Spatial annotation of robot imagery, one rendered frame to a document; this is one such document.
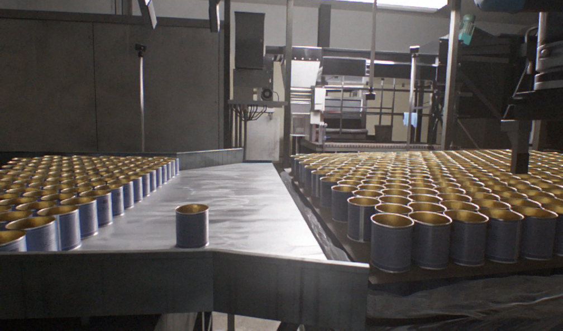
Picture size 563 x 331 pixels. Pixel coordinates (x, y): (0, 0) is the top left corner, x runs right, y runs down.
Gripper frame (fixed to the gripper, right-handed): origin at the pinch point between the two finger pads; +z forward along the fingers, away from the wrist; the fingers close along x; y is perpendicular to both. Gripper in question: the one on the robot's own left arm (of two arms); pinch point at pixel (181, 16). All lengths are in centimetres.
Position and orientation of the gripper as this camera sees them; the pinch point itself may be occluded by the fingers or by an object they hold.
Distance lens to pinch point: 56.7
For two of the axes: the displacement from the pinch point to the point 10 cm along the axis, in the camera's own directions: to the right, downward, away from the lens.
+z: -1.0, 6.3, 7.7
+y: 0.6, 7.8, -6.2
